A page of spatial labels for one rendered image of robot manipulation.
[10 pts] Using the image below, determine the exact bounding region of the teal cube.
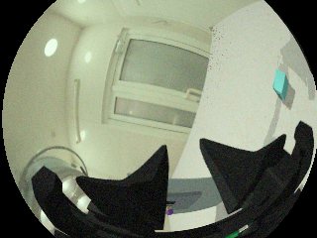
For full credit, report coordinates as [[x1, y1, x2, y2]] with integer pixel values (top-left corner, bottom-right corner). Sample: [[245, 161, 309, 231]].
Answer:
[[272, 68, 289, 100]]

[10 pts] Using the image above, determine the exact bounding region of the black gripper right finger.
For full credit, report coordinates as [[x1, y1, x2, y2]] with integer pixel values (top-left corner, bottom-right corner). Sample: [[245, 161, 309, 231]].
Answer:
[[199, 134, 286, 214]]

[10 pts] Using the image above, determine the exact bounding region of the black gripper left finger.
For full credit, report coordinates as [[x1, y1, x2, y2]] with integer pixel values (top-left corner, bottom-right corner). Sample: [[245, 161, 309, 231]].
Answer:
[[75, 144, 169, 230]]

